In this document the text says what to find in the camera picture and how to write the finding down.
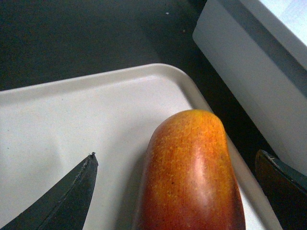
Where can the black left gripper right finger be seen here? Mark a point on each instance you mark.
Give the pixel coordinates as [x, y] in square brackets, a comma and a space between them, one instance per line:
[285, 189]

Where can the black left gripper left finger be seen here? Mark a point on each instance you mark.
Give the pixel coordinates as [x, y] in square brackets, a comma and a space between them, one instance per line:
[64, 206]

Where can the white checkout scale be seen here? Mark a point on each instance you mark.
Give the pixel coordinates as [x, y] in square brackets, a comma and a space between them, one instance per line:
[259, 49]

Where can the dark red mango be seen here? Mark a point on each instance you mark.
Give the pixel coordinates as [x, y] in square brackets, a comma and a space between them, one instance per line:
[188, 182]

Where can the beige plastic tray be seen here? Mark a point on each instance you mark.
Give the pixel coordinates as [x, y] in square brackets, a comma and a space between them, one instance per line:
[48, 129]

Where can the black slatted checkout counter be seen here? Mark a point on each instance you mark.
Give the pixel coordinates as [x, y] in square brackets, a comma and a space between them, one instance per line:
[51, 40]

